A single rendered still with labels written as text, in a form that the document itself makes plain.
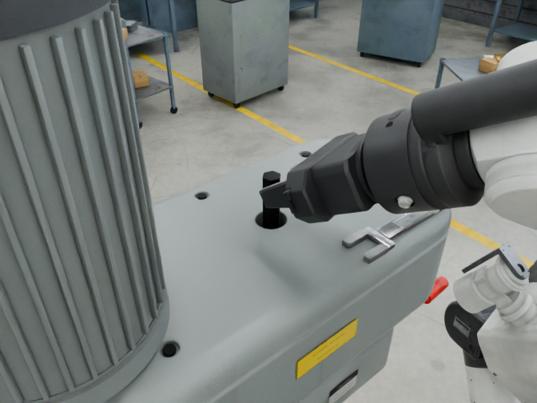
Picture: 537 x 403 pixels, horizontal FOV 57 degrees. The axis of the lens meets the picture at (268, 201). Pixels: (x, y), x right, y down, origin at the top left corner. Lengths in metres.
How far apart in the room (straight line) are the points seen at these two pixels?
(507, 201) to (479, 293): 0.57
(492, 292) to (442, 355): 2.06
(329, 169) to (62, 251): 0.23
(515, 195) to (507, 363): 0.65
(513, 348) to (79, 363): 0.74
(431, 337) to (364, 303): 2.49
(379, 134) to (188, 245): 0.24
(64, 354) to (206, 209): 0.27
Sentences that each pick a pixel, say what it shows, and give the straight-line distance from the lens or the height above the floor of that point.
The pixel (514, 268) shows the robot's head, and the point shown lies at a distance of 0.90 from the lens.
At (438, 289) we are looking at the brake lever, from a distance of 0.78.
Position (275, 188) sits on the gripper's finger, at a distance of 0.49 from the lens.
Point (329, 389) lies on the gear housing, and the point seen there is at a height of 1.70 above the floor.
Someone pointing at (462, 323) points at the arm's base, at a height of 1.43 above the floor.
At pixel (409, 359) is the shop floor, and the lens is 2.90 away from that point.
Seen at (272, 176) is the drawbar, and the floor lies 1.95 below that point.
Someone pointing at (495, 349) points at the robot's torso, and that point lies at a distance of 1.01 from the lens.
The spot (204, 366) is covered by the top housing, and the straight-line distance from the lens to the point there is 0.44.
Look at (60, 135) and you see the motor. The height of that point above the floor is 2.11.
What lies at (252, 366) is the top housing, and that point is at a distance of 0.46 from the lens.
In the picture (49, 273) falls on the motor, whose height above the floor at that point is 2.03.
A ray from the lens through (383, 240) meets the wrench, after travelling 0.54.
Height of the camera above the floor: 2.24
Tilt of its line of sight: 35 degrees down
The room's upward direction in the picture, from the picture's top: straight up
